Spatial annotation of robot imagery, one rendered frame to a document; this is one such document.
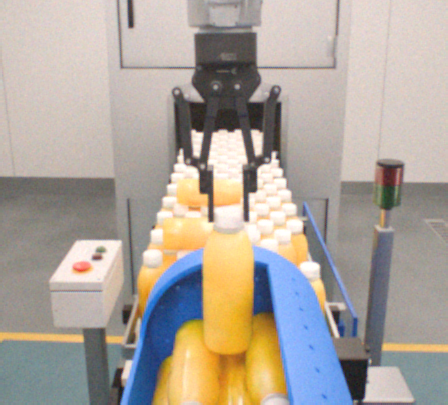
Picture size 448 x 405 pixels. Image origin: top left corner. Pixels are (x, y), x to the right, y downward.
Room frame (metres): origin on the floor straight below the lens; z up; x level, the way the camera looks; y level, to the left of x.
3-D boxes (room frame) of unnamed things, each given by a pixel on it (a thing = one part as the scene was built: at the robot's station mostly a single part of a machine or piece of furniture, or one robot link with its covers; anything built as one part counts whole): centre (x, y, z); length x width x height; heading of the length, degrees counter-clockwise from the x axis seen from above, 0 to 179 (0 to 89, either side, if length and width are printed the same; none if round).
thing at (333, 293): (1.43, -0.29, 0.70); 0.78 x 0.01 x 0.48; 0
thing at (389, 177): (1.18, -0.37, 1.23); 0.06 x 0.06 x 0.04
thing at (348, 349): (0.84, -0.21, 0.95); 0.10 x 0.07 x 0.10; 90
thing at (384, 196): (1.18, -0.37, 1.18); 0.06 x 0.06 x 0.05
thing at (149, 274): (1.04, 0.15, 0.99); 0.07 x 0.07 x 0.18
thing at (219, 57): (0.67, 0.00, 1.50); 0.08 x 0.07 x 0.09; 90
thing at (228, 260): (0.66, -0.01, 1.22); 0.07 x 0.07 x 0.18
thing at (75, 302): (1.01, 0.28, 1.05); 0.20 x 0.10 x 0.10; 0
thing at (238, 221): (0.67, -0.01, 1.31); 0.04 x 0.04 x 0.02
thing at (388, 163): (1.18, -0.37, 1.18); 0.06 x 0.06 x 0.16
